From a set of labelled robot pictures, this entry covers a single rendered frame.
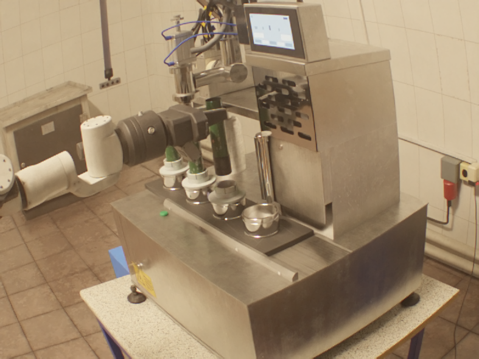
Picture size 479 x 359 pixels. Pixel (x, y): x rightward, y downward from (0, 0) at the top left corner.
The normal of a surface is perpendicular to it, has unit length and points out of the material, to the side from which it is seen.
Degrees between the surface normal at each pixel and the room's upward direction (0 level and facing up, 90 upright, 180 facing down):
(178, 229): 0
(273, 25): 90
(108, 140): 92
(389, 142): 90
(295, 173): 90
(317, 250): 0
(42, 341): 0
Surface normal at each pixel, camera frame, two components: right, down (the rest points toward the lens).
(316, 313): 0.54, 0.24
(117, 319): -0.13, -0.92
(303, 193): -0.83, 0.30
